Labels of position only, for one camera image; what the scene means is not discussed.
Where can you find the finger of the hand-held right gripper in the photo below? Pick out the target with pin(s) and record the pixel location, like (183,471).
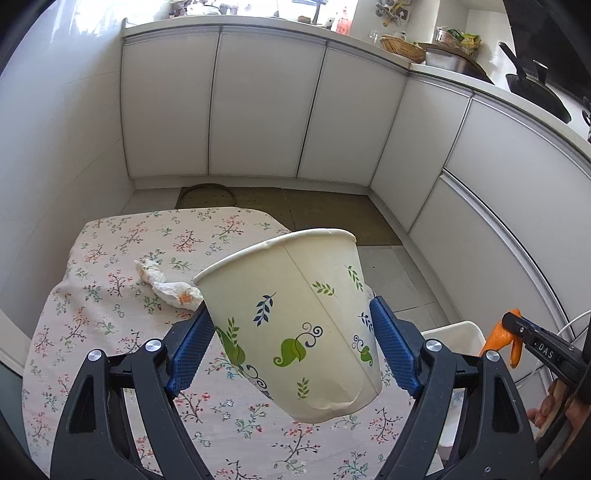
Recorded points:
(515,323)

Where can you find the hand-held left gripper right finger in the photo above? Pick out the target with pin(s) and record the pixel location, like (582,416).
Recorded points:
(392,350)

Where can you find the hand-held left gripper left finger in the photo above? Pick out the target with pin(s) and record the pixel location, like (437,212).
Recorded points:
(191,355)

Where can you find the orange peel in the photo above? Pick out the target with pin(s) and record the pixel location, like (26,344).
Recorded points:
(496,337)

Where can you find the white plastic bin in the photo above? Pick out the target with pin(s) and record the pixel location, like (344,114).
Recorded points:
(455,334)

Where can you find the leaf print paper cup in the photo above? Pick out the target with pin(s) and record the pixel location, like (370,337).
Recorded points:
(295,300)

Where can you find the person's right hand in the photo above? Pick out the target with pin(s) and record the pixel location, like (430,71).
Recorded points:
(549,406)

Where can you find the crumpled white tissue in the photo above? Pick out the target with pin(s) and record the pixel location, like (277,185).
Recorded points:
(171,290)

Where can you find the floral tablecloth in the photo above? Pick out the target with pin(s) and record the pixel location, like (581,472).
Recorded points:
(115,277)

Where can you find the round woven mat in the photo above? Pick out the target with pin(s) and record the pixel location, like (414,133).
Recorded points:
(205,194)

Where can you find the black wok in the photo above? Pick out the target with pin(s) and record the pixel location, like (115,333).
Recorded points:
(535,90)

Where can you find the white kitchen cabinet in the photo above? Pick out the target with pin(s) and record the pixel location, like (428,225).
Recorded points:
(258,101)

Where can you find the steel basin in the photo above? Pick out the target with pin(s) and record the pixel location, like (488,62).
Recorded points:
(448,60)

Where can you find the green and yellow packets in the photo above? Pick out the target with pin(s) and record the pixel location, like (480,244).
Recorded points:
(457,38)

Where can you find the wicker basket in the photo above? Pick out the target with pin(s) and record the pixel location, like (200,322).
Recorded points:
(401,48)

